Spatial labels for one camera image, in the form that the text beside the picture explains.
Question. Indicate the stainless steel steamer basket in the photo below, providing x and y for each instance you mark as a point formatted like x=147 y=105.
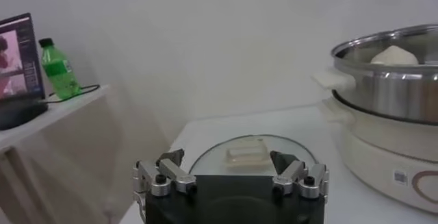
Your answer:
x=386 y=91

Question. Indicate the round glass pot lid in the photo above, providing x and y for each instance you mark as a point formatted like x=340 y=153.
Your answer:
x=246 y=153

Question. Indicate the white side desk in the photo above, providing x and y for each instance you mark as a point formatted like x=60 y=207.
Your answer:
x=68 y=136

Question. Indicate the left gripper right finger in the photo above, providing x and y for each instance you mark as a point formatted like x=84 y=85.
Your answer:
x=297 y=175

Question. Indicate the green plastic bottle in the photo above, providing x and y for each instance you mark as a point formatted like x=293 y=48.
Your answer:
x=60 y=71

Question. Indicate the cream electric cooker base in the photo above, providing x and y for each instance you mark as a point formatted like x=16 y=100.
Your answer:
x=376 y=150

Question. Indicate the white steamed baozi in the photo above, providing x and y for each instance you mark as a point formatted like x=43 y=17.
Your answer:
x=393 y=57

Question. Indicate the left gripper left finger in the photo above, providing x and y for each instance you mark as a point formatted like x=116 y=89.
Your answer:
x=171 y=174

